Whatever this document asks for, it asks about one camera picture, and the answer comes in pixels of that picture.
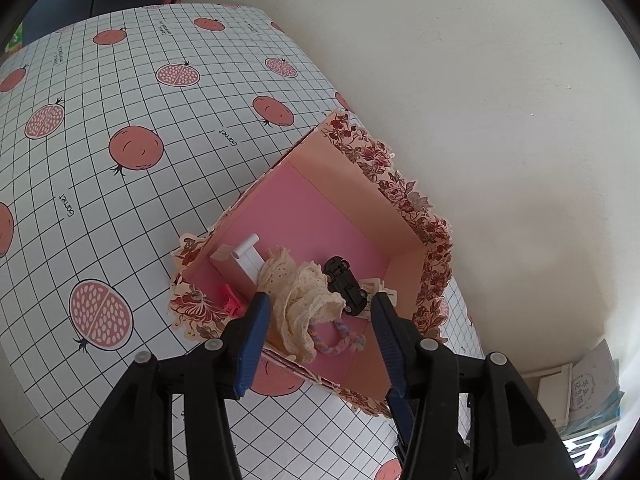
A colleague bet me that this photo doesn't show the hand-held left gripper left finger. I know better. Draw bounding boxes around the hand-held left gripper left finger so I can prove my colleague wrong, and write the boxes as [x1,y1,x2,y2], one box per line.
[60,291,272,480]

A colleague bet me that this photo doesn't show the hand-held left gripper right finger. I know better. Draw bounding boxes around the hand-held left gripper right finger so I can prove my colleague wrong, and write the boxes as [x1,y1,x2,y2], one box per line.
[371,291,581,480]

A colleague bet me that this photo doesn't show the pastel braided rope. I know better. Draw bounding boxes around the pastel braided rope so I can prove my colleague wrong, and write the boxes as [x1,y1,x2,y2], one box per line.
[307,316,367,356]

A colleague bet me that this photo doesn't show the pink plastic hair clip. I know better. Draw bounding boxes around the pink plastic hair clip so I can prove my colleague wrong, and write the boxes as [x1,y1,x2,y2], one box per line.
[221,284,249,317]

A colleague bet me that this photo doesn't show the beige plastic hair clip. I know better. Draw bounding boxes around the beige plastic hair clip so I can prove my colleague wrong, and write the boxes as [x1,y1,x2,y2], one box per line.
[360,277,401,311]

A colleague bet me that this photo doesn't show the cream lace cloth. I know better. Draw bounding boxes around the cream lace cloth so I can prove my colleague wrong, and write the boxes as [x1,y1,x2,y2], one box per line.
[257,245,346,365]

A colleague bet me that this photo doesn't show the black toy car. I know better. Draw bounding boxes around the black toy car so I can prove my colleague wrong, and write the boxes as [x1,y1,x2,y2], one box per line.
[322,256,368,317]

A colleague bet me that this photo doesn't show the pink floral paper box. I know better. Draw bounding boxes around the pink floral paper box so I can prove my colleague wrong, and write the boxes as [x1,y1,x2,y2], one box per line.
[167,109,453,418]

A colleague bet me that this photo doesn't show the desktop with pomegranate grid cloth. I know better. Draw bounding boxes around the desktop with pomegranate grid cloth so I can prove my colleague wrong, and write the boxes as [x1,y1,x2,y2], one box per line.
[0,2,488,480]

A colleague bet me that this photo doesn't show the white toy bed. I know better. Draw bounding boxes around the white toy bed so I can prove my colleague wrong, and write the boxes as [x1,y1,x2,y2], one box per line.
[210,233,273,301]

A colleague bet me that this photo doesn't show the stack of colourful books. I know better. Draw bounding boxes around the stack of colourful books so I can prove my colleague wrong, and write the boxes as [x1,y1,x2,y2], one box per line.
[562,420,626,476]

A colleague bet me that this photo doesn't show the white frame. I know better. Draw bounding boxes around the white frame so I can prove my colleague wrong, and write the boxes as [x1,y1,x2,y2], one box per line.
[522,362,576,431]

